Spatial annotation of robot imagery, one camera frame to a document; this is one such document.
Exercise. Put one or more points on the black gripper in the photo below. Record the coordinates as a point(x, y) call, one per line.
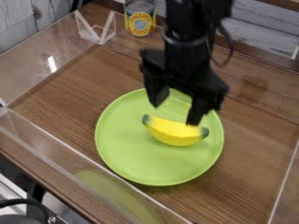
point(182, 67)

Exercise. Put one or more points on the yellow green banana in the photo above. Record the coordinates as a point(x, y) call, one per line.
point(174, 133)

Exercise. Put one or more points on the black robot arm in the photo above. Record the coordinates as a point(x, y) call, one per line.
point(194, 22)

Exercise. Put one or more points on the green round plate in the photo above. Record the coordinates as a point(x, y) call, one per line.
point(140, 158)

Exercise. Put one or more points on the yellow labelled tin can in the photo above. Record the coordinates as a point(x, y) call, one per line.
point(139, 17)

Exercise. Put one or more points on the clear acrylic triangle bracket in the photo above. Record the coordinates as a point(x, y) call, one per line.
point(94, 33)

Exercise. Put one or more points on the clear acrylic enclosure wall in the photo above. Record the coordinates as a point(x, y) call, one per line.
point(104, 198)

